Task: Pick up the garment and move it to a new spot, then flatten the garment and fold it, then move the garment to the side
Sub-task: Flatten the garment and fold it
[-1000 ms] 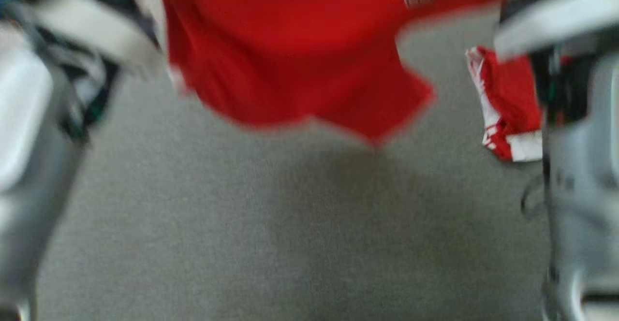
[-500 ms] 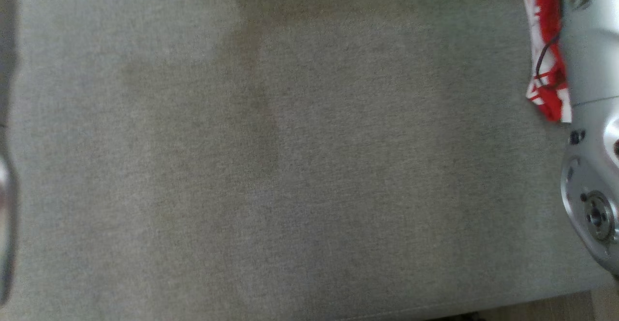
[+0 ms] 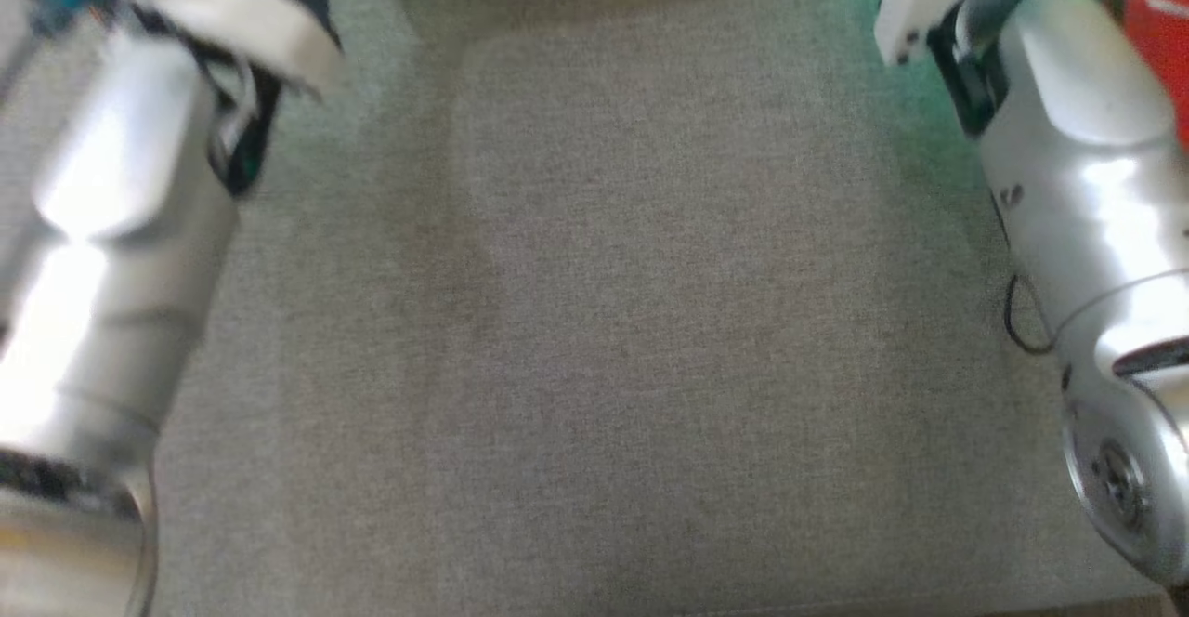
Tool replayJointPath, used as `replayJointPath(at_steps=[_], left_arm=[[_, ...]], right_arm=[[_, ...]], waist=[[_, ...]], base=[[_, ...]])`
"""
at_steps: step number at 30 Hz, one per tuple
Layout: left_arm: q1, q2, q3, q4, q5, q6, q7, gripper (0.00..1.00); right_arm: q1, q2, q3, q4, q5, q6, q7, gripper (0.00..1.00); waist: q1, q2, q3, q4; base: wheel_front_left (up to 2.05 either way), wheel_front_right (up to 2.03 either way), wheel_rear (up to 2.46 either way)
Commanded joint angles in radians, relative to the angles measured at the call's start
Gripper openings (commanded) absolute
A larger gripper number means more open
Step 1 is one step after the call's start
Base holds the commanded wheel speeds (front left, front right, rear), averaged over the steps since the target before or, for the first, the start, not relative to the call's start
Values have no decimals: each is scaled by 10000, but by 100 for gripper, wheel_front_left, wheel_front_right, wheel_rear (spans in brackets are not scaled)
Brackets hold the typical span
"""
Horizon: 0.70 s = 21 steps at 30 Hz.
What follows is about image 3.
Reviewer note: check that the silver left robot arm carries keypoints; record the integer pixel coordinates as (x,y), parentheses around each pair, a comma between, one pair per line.
(102,273)

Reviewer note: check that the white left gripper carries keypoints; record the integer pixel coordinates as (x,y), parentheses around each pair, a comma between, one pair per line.
(251,18)

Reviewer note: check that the red basketball jersey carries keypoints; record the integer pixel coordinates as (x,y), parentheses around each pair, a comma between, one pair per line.
(1166,59)

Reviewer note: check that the grey sofa seat cushion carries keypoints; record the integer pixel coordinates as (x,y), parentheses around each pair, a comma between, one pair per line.
(604,320)

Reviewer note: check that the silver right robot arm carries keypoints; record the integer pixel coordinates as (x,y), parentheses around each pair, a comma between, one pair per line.
(1087,180)

